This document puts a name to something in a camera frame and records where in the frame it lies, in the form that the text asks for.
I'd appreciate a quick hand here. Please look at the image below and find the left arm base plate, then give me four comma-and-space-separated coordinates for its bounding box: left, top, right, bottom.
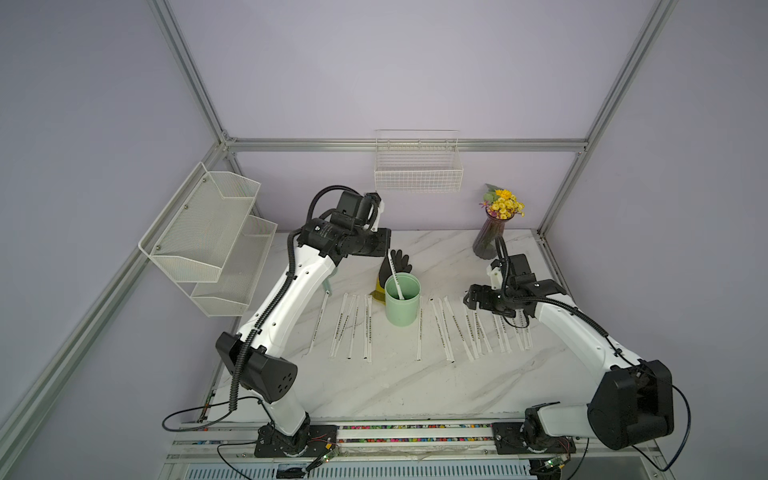
254, 424, 339, 458

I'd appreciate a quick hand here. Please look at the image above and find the aluminium front rail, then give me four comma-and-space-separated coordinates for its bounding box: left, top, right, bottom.
161, 415, 661, 464

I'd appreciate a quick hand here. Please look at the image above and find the straw eighteenth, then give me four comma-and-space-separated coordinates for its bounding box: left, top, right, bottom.
333, 294, 358, 357

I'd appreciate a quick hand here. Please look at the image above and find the straw sixteenth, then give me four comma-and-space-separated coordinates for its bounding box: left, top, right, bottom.
307, 290, 331, 355

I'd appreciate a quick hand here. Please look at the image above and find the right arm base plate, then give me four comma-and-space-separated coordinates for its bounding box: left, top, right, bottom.
491, 420, 576, 455

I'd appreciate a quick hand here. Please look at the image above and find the purple glass vase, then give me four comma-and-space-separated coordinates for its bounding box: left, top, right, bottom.
472, 211, 509, 260

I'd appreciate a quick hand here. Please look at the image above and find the black yellow work glove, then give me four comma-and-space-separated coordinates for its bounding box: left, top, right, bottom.
371, 249, 412, 303

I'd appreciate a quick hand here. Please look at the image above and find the straw seventeenth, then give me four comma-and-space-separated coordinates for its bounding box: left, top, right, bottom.
388, 250, 404, 300

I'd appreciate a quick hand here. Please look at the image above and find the straw thirteenth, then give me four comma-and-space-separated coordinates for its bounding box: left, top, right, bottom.
366, 294, 373, 363

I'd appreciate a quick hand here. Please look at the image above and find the white wire wall basket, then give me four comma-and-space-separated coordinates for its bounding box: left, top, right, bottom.
374, 129, 464, 193

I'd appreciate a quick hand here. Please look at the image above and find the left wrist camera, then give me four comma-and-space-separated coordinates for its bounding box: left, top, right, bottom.
364, 192, 385, 232

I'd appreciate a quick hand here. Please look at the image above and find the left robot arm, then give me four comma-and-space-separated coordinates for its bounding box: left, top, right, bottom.
215, 185, 391, 456

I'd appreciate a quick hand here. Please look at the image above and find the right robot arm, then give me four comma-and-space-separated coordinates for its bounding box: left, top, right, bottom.
463, 237, 682, 454

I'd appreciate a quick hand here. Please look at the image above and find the green storage cup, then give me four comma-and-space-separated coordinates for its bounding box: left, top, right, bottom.
385, 273, 421, 327

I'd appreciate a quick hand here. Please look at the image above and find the white two-tier mesh shelf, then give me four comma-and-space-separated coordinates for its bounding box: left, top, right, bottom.
138, 163, 277, 317

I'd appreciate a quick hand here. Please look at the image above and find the yellow flower bouquet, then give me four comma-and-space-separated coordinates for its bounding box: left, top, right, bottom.
480, 183, 525, 221

